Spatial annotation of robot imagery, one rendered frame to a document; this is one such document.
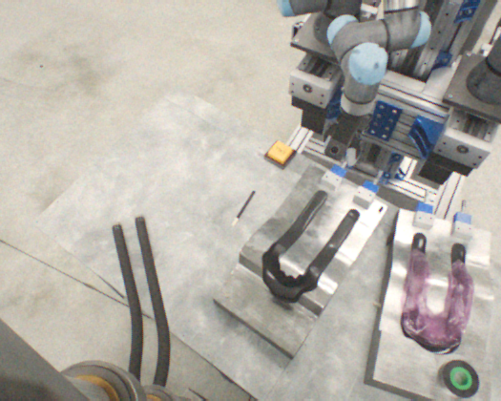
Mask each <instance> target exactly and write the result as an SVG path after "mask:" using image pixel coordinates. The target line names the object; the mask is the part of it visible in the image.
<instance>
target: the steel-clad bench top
mask: <svg viewBox="0 0 501 401"><path fill-rule="evenodd" d="M275 141H276V140H275V139H273V138H271V137H270V136H268V135H265V134H264V133H262V132H260V131H259V130H258V129H254V128H253V127H251V126H250V125H248V124H247V123H243V122H242V121H241V120H239V119H237V118H235V117H233V116H230V115H229V114H227V113H226V112H224V111H222V110H220V109H219V108H218V107H216V106H213V105H212V104H210V103H208V102H207V101H205V100H202V99H201V98H199V97H197V96H196V95H192V94H191V93H189V92H188V91H186V90H185V89H181V88H180V87H179V86H178V85H176V86H175V87H174V89H172V90H171V91H170V92H169V93H168V94H167V95H166V96H165V97H163V98H162V99H161V100H160V101H159V102H158V103H157V105H156V106H154V107H153V108H152V109H151V111H150V112H148V113H147V114H146V115H145V116H144V117H142V118H141V119H140V120H139V122H138V123H136V124H135V125H134V127H133V128H132V129H130V130H129V131H128V132H127V133H126V134H125V135H123V137H122V138H121V139H120V140H118V141H117V143H116V144H115V145H113V146H112V147H111V148H110V149H109V150H108V151H106V153H105V154H104V155H103V156H102V157H100V159H99V160H98V161H97V162H95V163H94V164H93V165H92V166H91V167H90V168H89V169H88V170H87V171H86V172H85V173H84V174H83V175H82V176H81V177H80V178H79V179H77V180H76V181H75V182H74V183H73V184H72V185H71V186H70V187H69V188H68V189H67V190H66V191H65V192H64V193H63V194H62V195H61V196H60V197H58V198H57V199H56V200H55V201H54V202H53V203H52V204H51V205H50V206H49V207H48V208H47V209H46V210H45V211H44V212H43V213H41V214H40V215H39V216H38V217H37V219H35V220H34V221H33V222H32V224H34V225H35V226H37V228H38V229H39V230H42V231H43V232H44V233H45V234H46V235H47V236H49V237H50V238H52V239H53V240H54V241H55V242H57V243H58V244H60V246H61V247H64V248H65V249H66V250H67V251H68V252H69V253H72V255H73V256H75V257H76V258H77V259H78V260H79V261H80V262H82V263H83V264H85V265H86V266H87V267H88V268H90V269H91V270H93V271H94V273H95V274H97V275H99V276H100V277H101V278H102V279H103V280H105V281H106V282H108V283H109V284H110V285H111V286H113V287H114V288H116V289H117V291H119V292H121V293H122V294H123V295H124V296H125V297H127V293H126V290H125V286H124V283H123V275H122V272H121V268H120V264H119V260H118V257H117V250H116V247H115V240H114V236H113V232H112V223H114V222H120V223H121V225H122V229H123V236H124V240H125V243H126V246H127V249H128V253H129V259H130V263H131V266H132V270H133V273H134V280H135V283H136V289H137V292H138V296H139V303H140V307H141V309H143V310H144V311H145V312H146V313H147V314H148V315H151V317H152V318H154V319H155V315H154V312H153V308H152V304H151V295H150V291H149V287H148V284H147V280H146V275H145V267H144V263H143V259H142V255H141V251H140V247H139V239H138V235H137V231H136V224H135V219H134V217H135V215H137V214H142V215H143V216H144V219H145V224H146V229H147V232H148V236H149V240H150V243H151V250H152V253H153V258H154V261H155V265H156V269H157V278H158V282H159V286H160V290H161V293H162V301H163V304H164V308H165V311H166V315H167V319H168V327H169V331H171V332H173V333H174V335H176V336H177V337H178V338H179V339H180V340H181V341H183V342H184V343H185V344H187V345H188V346H189V347H190V348H192V349H194V350H195V351H196V353H198V354H200V355H201V356H202V357H203V358H204V359H206V360H207V361H208V362H210V363H211V364H212V365H213V366H215V367H216V368H218V369H219V370H220V371H222V372H223V373H224V374H225V375H226V376H227V377H230V379H232V380H233V381H234V382H236V383H237V384H238V385H240V386H241V387H242V388H244V389H245V390H246V391H247V392H248V393H251V394H252V395H253V397H255V398H256V399H258V400H259V401H414V400H411V399H406V398H405V397H402V396H399V395H397V394H394V393H390V392H387V391H385V390H381V389H378V388H373V387H371V386H369V385H366V384H364V381H365V368H366V363H367V359H368V354H369V351H370V346H371V337H372V333H373V329H374V325H375V320H376V315H377V307H376V306H374V305H373V302H374V301H375V302H377V303H378V302H379V298H380V294H381V290H382V285H383V277H384V273H385V268H386V260H387V251H388V248H389V244H388V245H387V246H386V242H387V236H389V235H390V234H391V233H392V230H393V221H394V217H395V215H396V214H397V213H398V212H399V207H396V206H394V205H393V204H391V203H389V202H387V201H385V200H383V199H381V198H380V197H377V196H375V197H374V199H375V200H377V201H378V202H382V203H383V204H385V205H386V206H387V210H386V212H385V213H384V215H383V218H382V219H381V220H380V222H379V223H378V224H377V227H376V229H375V230H374V231H373V233H372V234H371V236H370V238H369V239H368V241H367V242H366V243H365V247H364V248H363V249H362V251H361V252H360V255H359V256H358V258H357V259H356V260H355V261H354V264H353V265H352V266H351V267H350V269H349V270H348V273H347V274H346V275H345V277H344V279H343V281H342V282H341V284H340V286H338V288H337V291H336V292H335V293H334V295H333V296H332V298H331V300H330V302H329V303H328V304H327V305H326V307H325V310H324V311H323V313H322V315H321V317H320V318H319V320H317V322H316V324H315V326H314V327H313V328H312V330H311V331H310V332H309V335H308V337H306V339H305V340H304V342H303V345H302V346H301V348H299V350H298V353H297V354H296V355H295V357H294V359H293V360H291V359H289V358H288V357H287V356H286V355H285V354H282V353H281V352H280V351H279V350H278V349H276V348H274V347H273V346H271V345H270V344H269V343H267V342H266V341H264V340H263V339H262V338H261V337H259V335H258V334H256V333H255V332H253V331H252V330H250V329H249V328H248V327H247V326H244V325H243V324H242V323H241V322H240V321H238V320H236V319H235V318H234V317H232V316H231V315H229V314H228V313H226V312H225V311H224V310H223V309H221V308H219V306H217V305H216V304H214V301H213V296H214V295H215V294H216V292H218V291H219V288H220V287H221V286H222V285H223V284H224V281H226V279H227V278H228V277H229V275H230V274H231V272H232V271H233V270H234V269H235V268H236V265H237V264H238V263H239V254H240V250H241V248H242V247H243V246H244V244H245V243H246V242H247V240H248V239H249V238H250V237H251V236H252V235H253V233H254V232H255V231H256V230H258V229H259V227H260V226H262V225H263V224H264V223H265V222H266V221H267V220H268V219H269V218H270V217H271V216H272V215H273V214H274V213H275V212H276V210H277V209H278V208H279V207H280V206H281V203H282V202H283V201H284V200H285V199H286V197H287V196H288V194H289V193H290V192H291V191H292V189H293V187H294V186H295V185H296V184H297V182H298V180H299V179H300V178H301V177H302V176H303V174H304V172H305V170H307V169H308V168H309V166H310V164H311V163H312V164H314V165H315V166H316V167H318V168H321V169H322V170H324V171H325V172H326V171H327V170H328V171H330V170H329V169H327V168H325V167H323V166H321V165H320V163H318V162H315V161H313V160H311V159H310V158H308V157H304V156H303V155H302V154H300V153H298V152H297V155H296V156H295V157H293V158H292V160H291V162H289V163H288V164H287V166H286V168H284V170H282V169H281V168H278V167H276V166H275V165H274V164H272V163H270V162H268V161H266V160H265V159H263V156H264V154H265V153H266V152H268V151H269V148H270V147H271V146H273V145H274V143H275ZM253 191H256V192H255V194H254V195H253V198H252V199H251V200H250V201H249V202H248V204H247V207H246V208H245V209H244V211H243V212H242V213H241V216H240V218H239V219H238V221H237V222H236V224H235V226H233V225H231V224H232V223H233V221H234V220H235V218H236V216H237V215H238V213H239V212H240V211H241V208H242V207H243V206H244V204H245V203H246V202H247V199H248V197H249V196H250V195H251V193H252V192H253ZM490 277H491V283H492V286H493V292H494V304H493V310H492V315H491V323H490V331H489V337H488V342H487V348H486V361H485V363H487V364H490V365H492V375H491V401H501V264H498V263H497V262H496V261H494V260H492V259H490ZM288 362H289V363H288ZM287 364H288V365H287ZM279 377H280V378H279ZM277 380H278V381H277ZM273 387H274V388H273ZM272 388H273V389H272ZM271 389H272V390H271ZM267 395H268V396H267ZM266 397H267V398H266ZM264 399H265V400H264Z"/></svg>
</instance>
